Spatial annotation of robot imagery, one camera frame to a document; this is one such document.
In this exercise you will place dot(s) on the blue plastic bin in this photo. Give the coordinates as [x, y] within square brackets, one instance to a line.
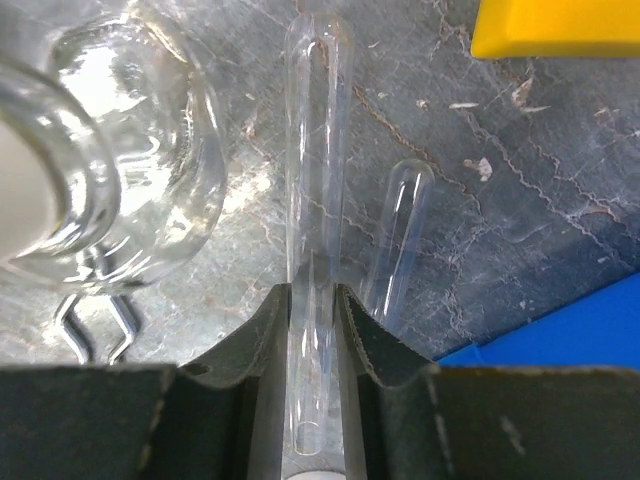
[601, 329]

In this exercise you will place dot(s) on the yellow test tube rack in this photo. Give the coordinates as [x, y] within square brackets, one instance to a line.
[555, 28]

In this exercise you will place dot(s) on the glass test tube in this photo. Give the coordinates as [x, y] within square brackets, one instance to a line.
[319, 54]
[396, 240]

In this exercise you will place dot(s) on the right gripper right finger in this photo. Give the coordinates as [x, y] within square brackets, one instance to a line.
[405, 417]

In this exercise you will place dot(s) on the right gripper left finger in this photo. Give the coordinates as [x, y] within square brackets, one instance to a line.
[220, 416]

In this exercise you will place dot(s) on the glass flask white stopper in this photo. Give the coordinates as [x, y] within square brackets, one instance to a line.
[112, 166]

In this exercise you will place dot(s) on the metal crucible tongs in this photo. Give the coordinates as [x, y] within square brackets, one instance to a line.
[94, 322]

